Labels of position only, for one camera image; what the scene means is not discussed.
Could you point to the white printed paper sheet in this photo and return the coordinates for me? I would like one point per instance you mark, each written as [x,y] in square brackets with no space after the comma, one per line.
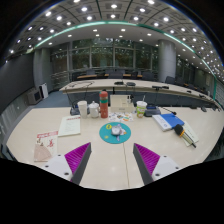
[70,126]

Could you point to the ceiling lights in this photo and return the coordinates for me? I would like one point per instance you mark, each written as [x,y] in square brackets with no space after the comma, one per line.
[113,15]

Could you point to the black office chairs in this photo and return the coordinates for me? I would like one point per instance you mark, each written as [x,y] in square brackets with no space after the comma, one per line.
[148,76]

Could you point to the white sticker sheet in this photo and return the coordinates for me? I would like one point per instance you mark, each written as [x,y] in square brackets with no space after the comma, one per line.
[121,116]

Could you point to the round teal printed mouse pad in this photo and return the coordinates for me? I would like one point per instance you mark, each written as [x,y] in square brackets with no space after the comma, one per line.
[106,135]

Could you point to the white lidded mug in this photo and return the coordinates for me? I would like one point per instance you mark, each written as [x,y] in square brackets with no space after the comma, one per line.
[94,110]

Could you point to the blue and white book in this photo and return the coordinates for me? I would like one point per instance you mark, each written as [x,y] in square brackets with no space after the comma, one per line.
[168,121]

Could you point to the green printed paper cup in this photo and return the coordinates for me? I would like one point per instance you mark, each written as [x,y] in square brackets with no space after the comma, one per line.
[141,109]

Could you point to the microphone with black foam head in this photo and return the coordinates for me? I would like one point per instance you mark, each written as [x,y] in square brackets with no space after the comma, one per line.
[181,131]

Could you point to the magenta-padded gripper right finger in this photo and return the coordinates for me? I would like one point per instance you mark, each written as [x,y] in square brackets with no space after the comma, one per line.
[148,158]

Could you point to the white box appliance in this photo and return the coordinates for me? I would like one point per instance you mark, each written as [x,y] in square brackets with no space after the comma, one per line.
[35,96]

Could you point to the long curved conference desk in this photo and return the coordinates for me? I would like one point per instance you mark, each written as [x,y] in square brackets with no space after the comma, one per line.
[106,85]

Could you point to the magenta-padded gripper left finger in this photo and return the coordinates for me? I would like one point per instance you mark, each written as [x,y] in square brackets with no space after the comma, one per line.
[78,156]

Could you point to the silver computer mouse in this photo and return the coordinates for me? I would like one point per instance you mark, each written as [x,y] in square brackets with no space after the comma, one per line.
[116,130]

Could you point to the red bottle with green band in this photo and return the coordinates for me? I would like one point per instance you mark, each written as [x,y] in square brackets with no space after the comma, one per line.
[104,105]

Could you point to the red and white leaflet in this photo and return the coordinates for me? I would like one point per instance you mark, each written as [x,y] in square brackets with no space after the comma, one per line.
[46,145]

